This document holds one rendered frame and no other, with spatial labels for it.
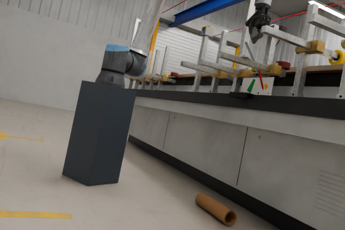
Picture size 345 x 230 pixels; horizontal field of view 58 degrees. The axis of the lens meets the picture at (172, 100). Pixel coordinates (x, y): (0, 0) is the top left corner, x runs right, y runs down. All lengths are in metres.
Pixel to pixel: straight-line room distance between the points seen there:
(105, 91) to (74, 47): 7.50
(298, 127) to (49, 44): 8.25
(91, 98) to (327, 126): 1.28
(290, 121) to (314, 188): 0.36
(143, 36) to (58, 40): 7.27
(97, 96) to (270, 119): 1.00
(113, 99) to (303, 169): 1.13
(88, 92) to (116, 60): 0.26
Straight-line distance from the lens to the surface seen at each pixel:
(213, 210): 1.78
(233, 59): 1.61
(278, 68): 1.75
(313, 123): 1.52
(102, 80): 1.95
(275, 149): 1.94
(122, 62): 1.98
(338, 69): 1.70
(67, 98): 9.27
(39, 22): 9.34
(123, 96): 1.95
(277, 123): 1.67
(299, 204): 1.81
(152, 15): 2.15
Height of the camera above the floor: 0.51
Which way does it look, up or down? 2 degrees up
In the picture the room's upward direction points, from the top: 11 degrees clockwise
